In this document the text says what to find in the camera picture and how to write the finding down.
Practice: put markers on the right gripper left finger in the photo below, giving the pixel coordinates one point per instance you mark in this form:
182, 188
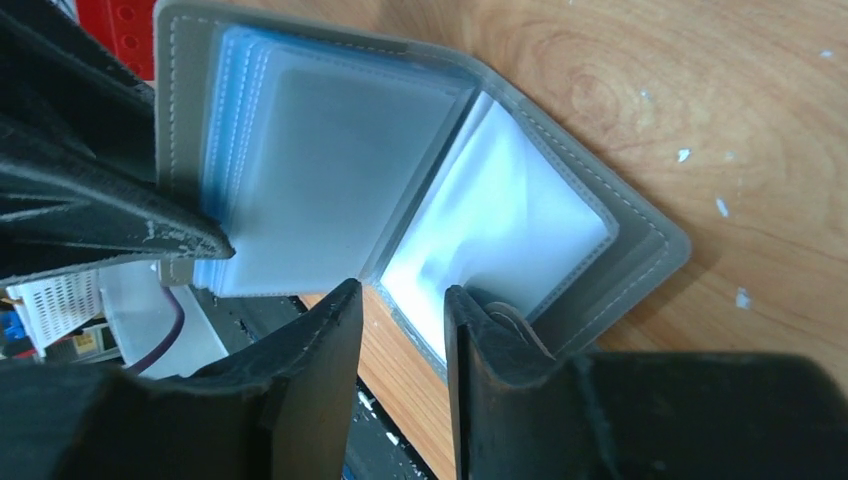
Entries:
272, 410

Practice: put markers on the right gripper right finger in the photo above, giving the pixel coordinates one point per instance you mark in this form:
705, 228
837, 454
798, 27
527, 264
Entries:
519, 413

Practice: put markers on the grey card holder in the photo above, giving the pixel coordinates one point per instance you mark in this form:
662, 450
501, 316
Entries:
327, 153

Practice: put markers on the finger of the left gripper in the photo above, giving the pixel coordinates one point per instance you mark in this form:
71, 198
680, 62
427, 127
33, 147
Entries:
78, 158

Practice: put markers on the red toy window block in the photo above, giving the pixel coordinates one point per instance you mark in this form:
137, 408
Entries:
123, 27

